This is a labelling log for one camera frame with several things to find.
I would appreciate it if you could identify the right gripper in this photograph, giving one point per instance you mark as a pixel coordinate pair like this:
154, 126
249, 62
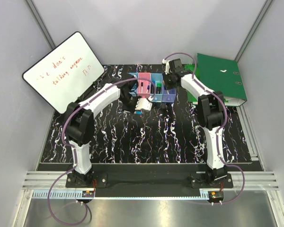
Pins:
169, 87

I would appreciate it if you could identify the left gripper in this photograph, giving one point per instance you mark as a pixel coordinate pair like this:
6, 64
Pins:
132, 109

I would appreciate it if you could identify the white marker blue cap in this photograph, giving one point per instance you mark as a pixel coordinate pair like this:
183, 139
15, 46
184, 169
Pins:
138, 113

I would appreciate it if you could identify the green black highlighter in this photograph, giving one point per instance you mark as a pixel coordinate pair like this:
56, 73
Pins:
158, 87

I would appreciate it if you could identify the light blue storage bin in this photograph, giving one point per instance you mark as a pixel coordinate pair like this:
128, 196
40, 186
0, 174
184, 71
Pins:
154, 78

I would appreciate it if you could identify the purple storage bin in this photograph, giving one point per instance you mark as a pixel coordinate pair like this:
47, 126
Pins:
168, 95

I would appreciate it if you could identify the light blue end bin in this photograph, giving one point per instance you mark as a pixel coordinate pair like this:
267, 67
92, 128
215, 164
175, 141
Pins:
132, 77

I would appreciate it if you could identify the green lever arch binder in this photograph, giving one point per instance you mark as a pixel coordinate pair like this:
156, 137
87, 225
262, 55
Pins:
222, 75

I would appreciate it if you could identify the black marker blue cap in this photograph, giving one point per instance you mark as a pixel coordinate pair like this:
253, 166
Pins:
153, 88

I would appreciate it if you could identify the pink storage bin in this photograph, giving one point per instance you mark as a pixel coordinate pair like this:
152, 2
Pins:
143, 89

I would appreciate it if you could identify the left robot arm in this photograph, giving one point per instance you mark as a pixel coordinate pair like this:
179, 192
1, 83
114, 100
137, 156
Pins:
79, 125

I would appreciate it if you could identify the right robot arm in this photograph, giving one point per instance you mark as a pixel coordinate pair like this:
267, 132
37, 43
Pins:
211, 114

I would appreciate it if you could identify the black marble pattern mat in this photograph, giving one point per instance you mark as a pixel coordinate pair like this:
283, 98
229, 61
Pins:
169, 134

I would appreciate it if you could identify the white dry-erase board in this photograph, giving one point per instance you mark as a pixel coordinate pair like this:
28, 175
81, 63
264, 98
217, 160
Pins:
65, 73

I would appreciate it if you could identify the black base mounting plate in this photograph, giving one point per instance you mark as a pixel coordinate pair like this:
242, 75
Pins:
143, 181

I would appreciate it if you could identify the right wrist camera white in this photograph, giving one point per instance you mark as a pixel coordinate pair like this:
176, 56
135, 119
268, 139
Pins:
167, 66

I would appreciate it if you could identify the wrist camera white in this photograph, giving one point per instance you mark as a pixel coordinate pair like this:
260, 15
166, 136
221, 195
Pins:
167, 66
143, 104

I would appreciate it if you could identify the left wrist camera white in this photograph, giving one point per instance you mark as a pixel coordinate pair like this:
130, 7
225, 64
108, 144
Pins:
143, 104

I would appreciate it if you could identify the aluminium rail frame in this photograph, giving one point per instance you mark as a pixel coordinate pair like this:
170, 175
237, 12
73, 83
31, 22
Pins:
254, 201

